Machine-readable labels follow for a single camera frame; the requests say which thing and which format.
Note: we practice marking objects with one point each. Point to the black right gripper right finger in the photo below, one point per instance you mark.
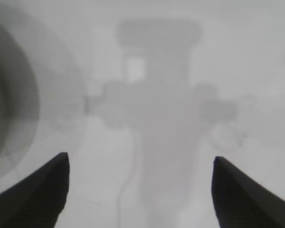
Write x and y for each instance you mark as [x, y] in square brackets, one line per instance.
[244, 204]

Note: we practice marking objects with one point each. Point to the stainless steel mixing bowl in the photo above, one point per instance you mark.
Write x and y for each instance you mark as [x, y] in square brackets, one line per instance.
[9, 95]

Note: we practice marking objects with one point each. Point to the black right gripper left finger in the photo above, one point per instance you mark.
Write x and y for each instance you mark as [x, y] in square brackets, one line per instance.
[33, 197]

